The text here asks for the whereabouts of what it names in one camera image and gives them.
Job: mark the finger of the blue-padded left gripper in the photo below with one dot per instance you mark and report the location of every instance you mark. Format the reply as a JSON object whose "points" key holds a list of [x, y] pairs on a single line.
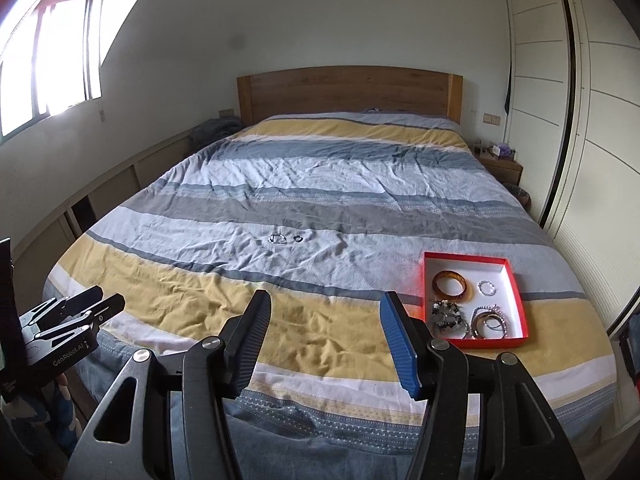
{"points": [[95, 315]]}

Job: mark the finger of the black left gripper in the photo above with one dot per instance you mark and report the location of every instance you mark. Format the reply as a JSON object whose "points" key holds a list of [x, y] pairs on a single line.
{"points": [[54, 311]]}

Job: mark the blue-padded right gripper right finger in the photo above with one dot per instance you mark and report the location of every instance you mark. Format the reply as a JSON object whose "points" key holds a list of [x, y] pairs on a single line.
{"points": [[416, 366]]}

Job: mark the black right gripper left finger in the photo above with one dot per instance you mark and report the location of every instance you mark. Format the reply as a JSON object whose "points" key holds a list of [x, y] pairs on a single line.
{"points": [[243, 336]]}

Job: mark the brown jade bangle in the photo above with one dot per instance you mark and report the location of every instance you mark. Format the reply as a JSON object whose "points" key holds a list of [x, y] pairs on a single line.
{"points": [[487, 322]]}

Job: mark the thin silver bangle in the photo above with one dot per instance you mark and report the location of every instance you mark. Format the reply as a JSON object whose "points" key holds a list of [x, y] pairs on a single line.
{"points": [[492, 317]]}

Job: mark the wide amber bangle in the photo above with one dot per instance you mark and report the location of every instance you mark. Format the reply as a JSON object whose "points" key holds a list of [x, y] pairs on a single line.
{"points": [[449, 285]]}

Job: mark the red jewelry tray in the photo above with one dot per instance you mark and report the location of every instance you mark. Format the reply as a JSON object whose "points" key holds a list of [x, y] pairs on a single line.
{"points": [[491, 316]]}

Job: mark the striped duvet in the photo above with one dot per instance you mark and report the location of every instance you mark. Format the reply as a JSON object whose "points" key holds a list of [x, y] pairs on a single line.
{"points": [[326, 212]]}

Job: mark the wooden nightstand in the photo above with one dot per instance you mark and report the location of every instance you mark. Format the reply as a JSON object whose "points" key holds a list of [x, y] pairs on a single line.
{"points": [[506, 171]]}

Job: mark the dark clothes pile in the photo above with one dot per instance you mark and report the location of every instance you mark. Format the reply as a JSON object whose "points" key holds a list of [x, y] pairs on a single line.
{"points": [[213, 130]]}

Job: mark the window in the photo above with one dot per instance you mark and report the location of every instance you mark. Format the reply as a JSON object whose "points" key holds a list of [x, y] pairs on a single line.
{"points": [[50, 63]]}

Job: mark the wooden headboard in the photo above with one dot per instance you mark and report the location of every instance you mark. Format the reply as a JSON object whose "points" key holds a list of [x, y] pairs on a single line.
{"points": [[349, 88]]}

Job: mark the white sliding wardrobe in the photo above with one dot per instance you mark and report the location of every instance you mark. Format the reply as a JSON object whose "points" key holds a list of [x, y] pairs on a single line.
{"points": [[573, 121]]}

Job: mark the low white wall cabinet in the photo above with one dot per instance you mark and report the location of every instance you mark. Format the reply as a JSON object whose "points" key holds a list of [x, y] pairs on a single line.
{"points": [[35, 254]]}

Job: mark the wall switch plate right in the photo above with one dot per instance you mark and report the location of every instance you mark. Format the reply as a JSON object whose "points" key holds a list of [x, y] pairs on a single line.
{"points": [[491, 119]]}

